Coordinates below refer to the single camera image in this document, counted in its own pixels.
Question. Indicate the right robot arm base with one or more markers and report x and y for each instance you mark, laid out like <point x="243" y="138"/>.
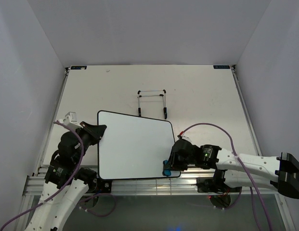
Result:
<point x="216" y="185"/>

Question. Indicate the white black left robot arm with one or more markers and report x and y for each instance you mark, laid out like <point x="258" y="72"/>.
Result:
<point x="66" y="181"/>

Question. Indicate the blue bone-shaped whiteboard eraser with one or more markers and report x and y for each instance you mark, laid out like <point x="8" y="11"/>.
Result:
<point x="166" y="169"/>

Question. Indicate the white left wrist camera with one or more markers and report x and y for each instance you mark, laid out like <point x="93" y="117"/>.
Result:
<point x="70" y="120"/>

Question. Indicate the white whiteboard black frame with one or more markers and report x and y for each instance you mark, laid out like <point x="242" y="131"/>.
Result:
<point x="133" y="147"/>

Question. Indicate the blue label right corner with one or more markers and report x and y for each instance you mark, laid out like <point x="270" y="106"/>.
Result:
<point x="221" y="67"/>

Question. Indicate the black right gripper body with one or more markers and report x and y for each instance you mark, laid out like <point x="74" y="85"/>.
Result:
<point x="177" y="163"/>

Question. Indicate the blue label left corner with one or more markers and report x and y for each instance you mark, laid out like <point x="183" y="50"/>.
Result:
<point x="78" y="67"/>

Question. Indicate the metal whiteboard stand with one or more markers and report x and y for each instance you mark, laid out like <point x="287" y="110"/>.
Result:
<point x="151" y="96"/>

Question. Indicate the blue label corner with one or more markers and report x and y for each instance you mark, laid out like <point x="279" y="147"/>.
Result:
<point x="221" y="67"/>
<point x="78" y="67"/>

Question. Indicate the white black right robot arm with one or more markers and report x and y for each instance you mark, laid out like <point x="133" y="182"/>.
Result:
<point x="232" y="171"/>

